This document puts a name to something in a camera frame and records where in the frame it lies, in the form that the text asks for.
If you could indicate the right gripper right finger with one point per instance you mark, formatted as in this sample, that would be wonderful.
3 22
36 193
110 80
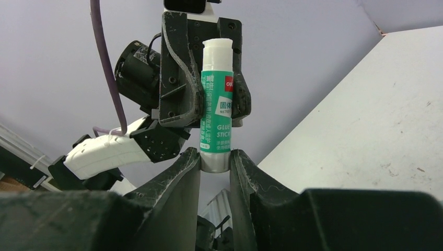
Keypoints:
266 215

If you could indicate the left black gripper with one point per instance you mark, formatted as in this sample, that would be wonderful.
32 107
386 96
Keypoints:
181 94

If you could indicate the green white glue stick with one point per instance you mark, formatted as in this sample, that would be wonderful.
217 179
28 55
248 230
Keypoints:
217 80

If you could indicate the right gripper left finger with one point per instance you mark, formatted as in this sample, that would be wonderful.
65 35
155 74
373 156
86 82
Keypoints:
159 215

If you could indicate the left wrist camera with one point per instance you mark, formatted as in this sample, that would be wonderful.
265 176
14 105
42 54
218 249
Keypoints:
199 10

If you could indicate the aluminium frame rail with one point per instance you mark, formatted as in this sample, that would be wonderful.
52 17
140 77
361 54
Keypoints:
25 163

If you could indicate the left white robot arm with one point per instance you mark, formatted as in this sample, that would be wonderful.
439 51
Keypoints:
94 161

